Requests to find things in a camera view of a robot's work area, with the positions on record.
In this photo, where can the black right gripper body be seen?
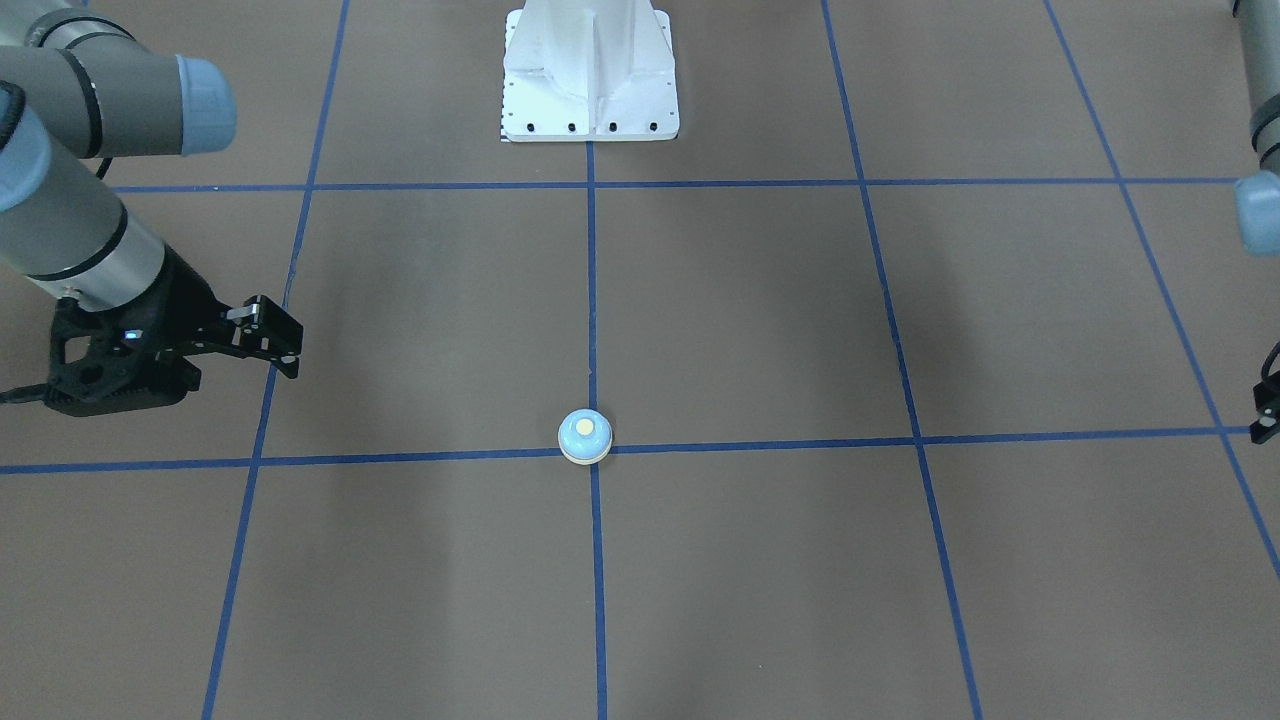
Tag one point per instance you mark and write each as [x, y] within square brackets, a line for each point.
[186, 302]

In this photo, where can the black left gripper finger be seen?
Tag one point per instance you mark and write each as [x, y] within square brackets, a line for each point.
[1266, 401]

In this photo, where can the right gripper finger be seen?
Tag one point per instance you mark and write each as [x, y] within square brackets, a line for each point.
[283, 358]
[261, 322]

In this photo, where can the light blue call bell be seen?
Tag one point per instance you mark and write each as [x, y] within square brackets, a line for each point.
[585, 436]

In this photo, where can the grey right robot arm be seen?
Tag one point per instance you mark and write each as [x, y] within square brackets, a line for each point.
[80, 91]

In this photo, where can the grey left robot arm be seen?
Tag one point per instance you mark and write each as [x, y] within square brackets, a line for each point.
[1257, 196]

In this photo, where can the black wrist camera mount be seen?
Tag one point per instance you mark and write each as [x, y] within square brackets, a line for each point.
[116, 361]

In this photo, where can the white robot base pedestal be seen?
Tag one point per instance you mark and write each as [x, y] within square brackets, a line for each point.
[589, 71]

